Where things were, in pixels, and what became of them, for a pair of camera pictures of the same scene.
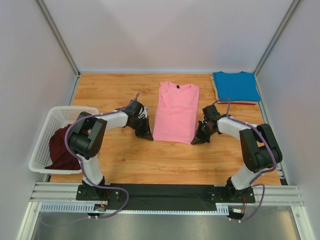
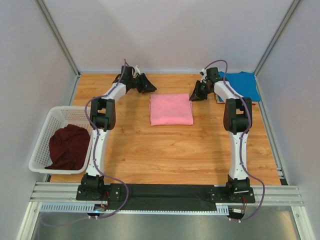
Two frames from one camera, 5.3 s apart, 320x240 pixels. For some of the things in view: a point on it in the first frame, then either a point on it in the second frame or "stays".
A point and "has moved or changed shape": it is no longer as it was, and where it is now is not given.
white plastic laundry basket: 57,117 stays
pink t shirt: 176,114 has moved or changed shape
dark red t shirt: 61,158 stays
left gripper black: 141,125 to 142,82
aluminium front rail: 61,197 stays
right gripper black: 203,129 to 199,89
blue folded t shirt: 239,86 stays
